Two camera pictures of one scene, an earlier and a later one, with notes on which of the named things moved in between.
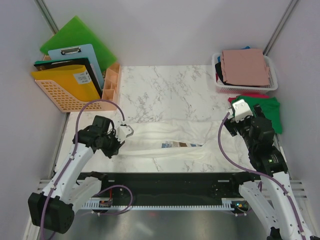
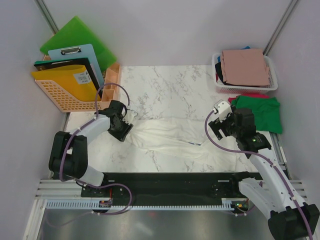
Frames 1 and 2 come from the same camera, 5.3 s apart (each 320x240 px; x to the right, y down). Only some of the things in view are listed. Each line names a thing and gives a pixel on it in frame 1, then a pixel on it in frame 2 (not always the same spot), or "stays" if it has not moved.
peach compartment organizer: [111, 82] stays
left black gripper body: [110, 144] -> [122, 129]
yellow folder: [73, 79] stays
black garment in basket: [219, 70] stays
